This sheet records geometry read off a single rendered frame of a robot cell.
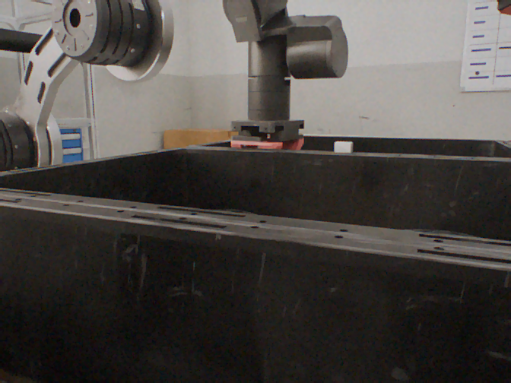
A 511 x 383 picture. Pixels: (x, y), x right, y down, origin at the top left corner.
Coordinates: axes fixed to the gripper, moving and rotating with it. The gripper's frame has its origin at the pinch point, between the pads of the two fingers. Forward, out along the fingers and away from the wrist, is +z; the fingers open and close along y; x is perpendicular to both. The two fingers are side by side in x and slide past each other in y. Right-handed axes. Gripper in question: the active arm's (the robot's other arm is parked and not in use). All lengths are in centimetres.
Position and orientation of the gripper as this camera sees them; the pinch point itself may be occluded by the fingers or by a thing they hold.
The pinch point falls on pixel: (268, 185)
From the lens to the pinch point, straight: 57.8
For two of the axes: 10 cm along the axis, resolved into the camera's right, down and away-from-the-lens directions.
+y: 4.9, -1.7, 8.5
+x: -8.7, -1.1, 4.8
